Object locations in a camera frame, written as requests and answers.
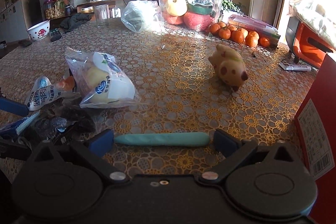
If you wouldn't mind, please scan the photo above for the teal silicone stick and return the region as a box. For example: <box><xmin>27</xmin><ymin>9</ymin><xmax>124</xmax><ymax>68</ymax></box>
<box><xmin>114</xmin><ymin>132</ymin><xmax>211</xmax><ymax>147</ymax></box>

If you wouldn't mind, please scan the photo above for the blue white snack packet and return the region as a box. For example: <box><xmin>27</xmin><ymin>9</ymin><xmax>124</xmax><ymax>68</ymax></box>
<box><xmin>0</xmin><ymin>111</ymin><xmax>40</xmax><ymax>139</ymax></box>

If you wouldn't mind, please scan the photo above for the white chicken snack pouch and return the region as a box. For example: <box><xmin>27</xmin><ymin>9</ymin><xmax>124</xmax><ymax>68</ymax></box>
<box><xmin>25</xmin><ymin>76</ymin><xmax>75</xmax><ymax>111</ymax></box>

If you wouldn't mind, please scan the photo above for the black sesame snack packet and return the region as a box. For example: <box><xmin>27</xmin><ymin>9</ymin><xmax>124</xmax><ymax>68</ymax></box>
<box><xmin>30</xmin><ymin>98</ymin><xmax>95</xmax><ymax>142</ymax></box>

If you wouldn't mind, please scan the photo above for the clear bag with bun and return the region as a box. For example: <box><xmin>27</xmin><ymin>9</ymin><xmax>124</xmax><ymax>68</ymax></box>
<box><xmin>65</xmin><ymin>47</ymin><xmax>141</xmax><ymax>109</ymax></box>

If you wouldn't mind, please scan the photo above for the cream spotted pig toy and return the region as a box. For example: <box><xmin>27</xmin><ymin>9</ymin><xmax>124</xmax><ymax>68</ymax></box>
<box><xmin>209</xmin><ymin>44</ymin><xmax>249</xmax><ymax>92</ymax></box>

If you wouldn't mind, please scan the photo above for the white red patterned bowl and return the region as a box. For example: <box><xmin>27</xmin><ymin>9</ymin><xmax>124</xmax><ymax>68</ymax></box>
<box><xmin>27</xmin><ymin>20</ymin><xmax>50</xmax><ymax>42</ymax></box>

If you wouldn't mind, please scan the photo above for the black calculator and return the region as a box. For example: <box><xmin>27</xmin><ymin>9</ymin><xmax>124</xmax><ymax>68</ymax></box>
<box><xmin>50</xmin><ymin>28</ymin><xmax>62</xmax><ymax>42</ymax></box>

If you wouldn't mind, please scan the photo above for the red white cardboard box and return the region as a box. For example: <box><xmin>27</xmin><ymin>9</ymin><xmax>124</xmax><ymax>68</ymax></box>
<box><xmin>294</xmin><ymin>53</ymin><xmax>336</xmax><ymax>223</ymax></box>

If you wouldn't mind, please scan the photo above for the dark crumpled cloth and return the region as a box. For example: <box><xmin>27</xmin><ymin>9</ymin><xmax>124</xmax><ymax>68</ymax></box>
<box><xmin>59</xmin><ymin>13</ymin><xmax>92</xmax><ymax>32</ymax></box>

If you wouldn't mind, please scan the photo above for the pile of mandarin oranges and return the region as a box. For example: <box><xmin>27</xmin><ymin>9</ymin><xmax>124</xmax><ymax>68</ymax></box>
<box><xmin>207</xmin><ymin>22</ymin><xmax>271</xmax><ymax>48</ymax></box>

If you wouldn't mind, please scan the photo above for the white marker pen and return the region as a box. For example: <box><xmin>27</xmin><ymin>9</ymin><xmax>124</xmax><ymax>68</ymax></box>
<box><xmin>279</xmin><ymin>61</ymin><xmax>311</xmax><ymax>72</ymax></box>

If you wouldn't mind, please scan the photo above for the clear plastic document folder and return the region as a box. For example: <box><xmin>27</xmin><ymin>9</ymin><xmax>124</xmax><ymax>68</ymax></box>
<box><xmin>228</xmin><ymin>14</ymin><xmax>280</xmax><ymax>42</ymax></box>

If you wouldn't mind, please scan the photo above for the orange plastic container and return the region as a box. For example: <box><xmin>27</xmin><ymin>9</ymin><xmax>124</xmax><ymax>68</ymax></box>
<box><xmin>285</xmin><ymin>16</ymin><xmax>335</xmax><ymax>69</ymax></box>

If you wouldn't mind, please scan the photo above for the drinking glass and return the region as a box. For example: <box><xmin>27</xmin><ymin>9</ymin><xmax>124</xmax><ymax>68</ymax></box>
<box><xmin>94</xmin><ymin>4</ymin><xmax>110</xmax><ymax>28</ymax></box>

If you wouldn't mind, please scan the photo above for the clear bag of greens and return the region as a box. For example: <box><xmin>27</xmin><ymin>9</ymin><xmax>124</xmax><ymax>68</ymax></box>
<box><xmin>121</xmin><ymin>0</ymin><xmax>165</xmax><ymax>33</ymax></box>

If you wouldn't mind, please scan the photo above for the clear fruit container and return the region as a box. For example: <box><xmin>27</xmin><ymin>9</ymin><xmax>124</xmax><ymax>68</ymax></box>
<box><xmin>159</xmin><ymin>0</ymin><xmax>223</xmax><ymax>32</ymax></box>

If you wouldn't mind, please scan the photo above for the wooden sideboard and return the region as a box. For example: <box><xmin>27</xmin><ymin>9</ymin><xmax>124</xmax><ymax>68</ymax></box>
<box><xmin>76</xmin><ymin>0</ymin><xmax>158</xmax><ymax>13</ymax></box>

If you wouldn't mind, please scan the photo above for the clear bag of white goods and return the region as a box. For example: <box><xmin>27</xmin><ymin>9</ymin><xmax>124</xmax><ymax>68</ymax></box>
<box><xmin>289</xmin><ymin>0</ymin><xmax>335</xmax><ymax>49</ymax></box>

